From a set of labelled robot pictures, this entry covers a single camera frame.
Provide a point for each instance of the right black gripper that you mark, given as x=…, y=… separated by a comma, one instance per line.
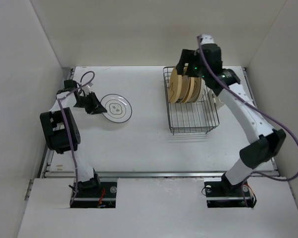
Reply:
x=187, y=56

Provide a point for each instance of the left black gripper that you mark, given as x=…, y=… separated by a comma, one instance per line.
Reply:
x=96, y=107

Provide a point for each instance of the white plate with black rings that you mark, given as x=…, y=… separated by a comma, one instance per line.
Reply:
x=119, y=109

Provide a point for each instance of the cream plate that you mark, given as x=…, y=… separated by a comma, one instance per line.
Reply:
x=199, y=86

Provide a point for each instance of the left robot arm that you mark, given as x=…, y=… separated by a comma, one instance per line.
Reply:
x=62, y=133

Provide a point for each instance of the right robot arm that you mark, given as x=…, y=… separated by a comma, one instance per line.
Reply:
x=264, y=140

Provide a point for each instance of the tan rimmed patterned plate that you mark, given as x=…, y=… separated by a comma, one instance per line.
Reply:
x=185, y=88

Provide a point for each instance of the tan wooden plate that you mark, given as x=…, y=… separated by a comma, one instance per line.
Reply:
x=175, y=85

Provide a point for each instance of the white cutlery holder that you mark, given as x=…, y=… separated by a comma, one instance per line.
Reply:
x=215, y=102

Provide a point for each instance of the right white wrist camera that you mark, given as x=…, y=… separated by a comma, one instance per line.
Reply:
x=205, y=39

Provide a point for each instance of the black wire dish rack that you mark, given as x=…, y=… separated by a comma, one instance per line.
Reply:
x=191, y=117

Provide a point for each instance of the aluminium front rail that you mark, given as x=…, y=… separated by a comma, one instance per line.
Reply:
x=138, y=175

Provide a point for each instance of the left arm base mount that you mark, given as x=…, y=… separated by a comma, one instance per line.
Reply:
x=93, y=195

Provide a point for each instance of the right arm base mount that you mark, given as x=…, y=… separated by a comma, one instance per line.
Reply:
x=217, y=197

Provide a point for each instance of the aluminium right rail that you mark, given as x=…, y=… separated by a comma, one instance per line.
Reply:
x=270, y=166

